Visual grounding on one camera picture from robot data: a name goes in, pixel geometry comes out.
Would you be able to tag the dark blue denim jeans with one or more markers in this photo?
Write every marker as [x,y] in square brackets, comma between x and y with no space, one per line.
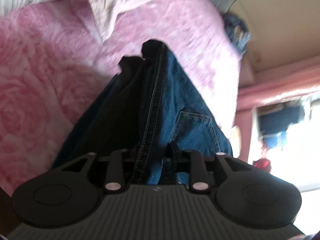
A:
[151,104]

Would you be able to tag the red object by window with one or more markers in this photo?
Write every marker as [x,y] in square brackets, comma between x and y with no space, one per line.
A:
[263,164]

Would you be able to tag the light blue denim jeans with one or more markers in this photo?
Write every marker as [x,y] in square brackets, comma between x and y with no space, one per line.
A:
[237,32]

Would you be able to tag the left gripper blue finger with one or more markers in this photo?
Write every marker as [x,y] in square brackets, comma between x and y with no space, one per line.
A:
[176,162]

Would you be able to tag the pink floral bed blanket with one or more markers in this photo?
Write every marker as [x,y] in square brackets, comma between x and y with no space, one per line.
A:
[53,66]

